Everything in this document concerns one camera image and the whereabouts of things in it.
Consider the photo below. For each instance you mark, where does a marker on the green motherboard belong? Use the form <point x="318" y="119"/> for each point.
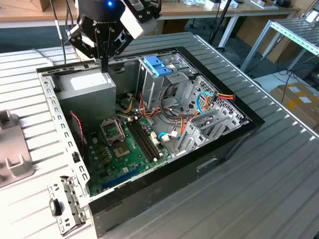
<point x="135" y="161"/>

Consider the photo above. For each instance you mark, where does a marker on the large cardboard box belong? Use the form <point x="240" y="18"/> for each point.
<point x="294" y="104"/>

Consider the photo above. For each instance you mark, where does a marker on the CPU socket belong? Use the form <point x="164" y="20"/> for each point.
<point x="120" y="150"/>

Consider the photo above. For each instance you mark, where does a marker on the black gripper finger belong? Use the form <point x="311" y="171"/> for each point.
<point x="122" y="39"/>
<point x="82" y="42"/>

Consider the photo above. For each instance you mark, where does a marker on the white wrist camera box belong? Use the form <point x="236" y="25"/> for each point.
<point x="132" y="23"/>

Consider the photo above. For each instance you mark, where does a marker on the grey parts rack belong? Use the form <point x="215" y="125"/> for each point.
<point x="12" y="149"/>

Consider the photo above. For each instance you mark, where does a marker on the black open PC case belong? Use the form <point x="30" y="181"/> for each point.
<point x="162" y="189"/>

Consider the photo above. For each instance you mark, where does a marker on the small cardboard box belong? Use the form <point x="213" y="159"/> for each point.
<point x="43" y="5"/>

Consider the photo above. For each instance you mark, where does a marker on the grey power supply unit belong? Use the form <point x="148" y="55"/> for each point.
<point x="87" y="99"/>

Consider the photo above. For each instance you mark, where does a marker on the brown cardboard panel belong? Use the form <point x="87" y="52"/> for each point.
<point x="250" y="32"/>

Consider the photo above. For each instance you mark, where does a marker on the metal expansion card retainer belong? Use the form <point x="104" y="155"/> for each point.
<point x="72" y="199"/>

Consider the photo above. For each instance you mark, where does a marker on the black RAM slot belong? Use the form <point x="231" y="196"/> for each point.
<point x="139" y="142"/>
<point x="146" y="142"/>
<point x="143" y="142"/>
<point x="150" y="142"/>

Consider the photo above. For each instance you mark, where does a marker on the blue expansion slot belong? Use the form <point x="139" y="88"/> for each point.
<point x="122" y="177"/>

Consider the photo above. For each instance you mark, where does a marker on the blue plastic drive latch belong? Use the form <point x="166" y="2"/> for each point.
<point x="155" y="64"/>

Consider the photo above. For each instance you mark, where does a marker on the black case fan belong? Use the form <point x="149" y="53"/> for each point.
<point x="77" y="135"/>

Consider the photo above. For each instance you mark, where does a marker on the grey metal drive cage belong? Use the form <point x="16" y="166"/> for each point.
<point x="154" y="84"/>

